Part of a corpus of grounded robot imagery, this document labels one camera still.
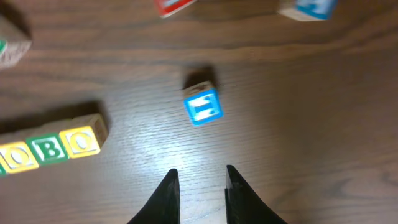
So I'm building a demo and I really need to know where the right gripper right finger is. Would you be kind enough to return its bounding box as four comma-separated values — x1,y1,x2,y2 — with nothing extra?
224,165,287,224

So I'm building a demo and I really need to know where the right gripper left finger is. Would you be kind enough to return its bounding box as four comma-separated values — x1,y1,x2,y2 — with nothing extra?
127,169,180,224

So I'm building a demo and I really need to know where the blue I block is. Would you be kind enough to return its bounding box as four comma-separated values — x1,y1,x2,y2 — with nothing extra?
183,81,224,126

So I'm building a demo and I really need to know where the green B block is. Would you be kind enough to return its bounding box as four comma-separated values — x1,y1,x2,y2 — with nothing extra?
25,124,70,166

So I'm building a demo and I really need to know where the yellow O block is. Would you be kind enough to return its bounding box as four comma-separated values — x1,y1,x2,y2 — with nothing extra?
1,129,39,174

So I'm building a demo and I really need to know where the green R block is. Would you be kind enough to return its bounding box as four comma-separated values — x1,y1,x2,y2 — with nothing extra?
0,164,7,177

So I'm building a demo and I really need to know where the red U block right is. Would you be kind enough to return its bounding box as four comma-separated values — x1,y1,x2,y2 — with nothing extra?
155,0,196,18

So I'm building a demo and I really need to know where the blue 2 block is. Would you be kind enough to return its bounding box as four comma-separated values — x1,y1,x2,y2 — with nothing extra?
277,0,338,22

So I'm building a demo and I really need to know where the green V block centre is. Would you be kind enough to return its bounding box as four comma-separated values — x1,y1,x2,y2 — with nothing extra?
0,15,32,70

